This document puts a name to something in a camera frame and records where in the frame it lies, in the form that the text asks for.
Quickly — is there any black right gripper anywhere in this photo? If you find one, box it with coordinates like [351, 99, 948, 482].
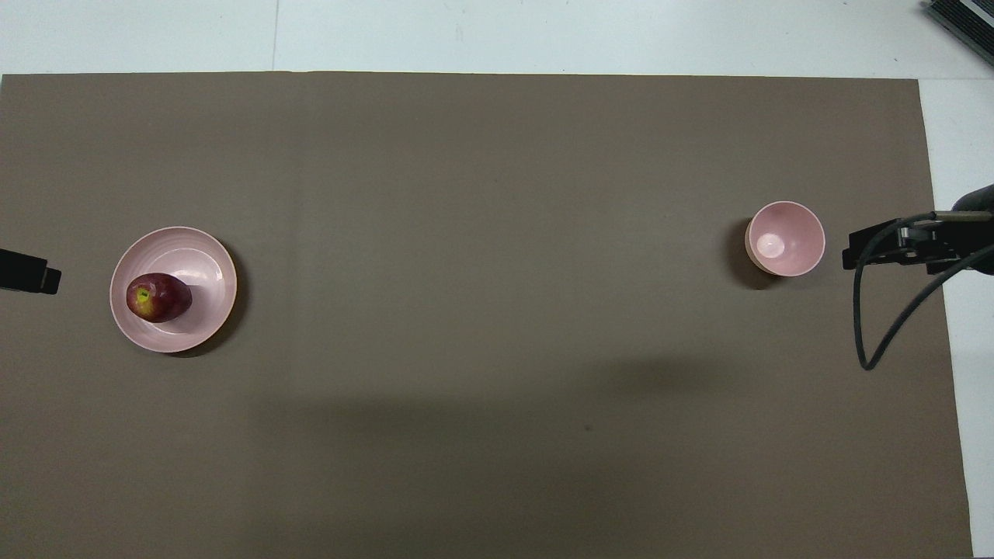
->
[842, 218, 959, 275]

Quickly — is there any dark ribbed device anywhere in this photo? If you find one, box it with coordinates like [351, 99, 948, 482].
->
[923, 0, 994, 45]

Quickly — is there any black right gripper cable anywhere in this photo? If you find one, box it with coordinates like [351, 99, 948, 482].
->
[853, 211, 994, 371]

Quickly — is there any brown table mat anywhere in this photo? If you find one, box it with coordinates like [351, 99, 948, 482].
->
[0, 71, 974, 559]

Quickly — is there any red apple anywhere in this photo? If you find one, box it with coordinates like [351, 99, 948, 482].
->
[127, 273, 193, 324]

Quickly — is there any pink plate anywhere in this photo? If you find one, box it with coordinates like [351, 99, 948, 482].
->
[109, 226, 238, 354]

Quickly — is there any pink bowl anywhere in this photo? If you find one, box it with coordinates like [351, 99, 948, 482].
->
[745, 200, 826, 278]

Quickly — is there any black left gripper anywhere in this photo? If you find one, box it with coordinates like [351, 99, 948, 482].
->
[0, 248, 62, 296]

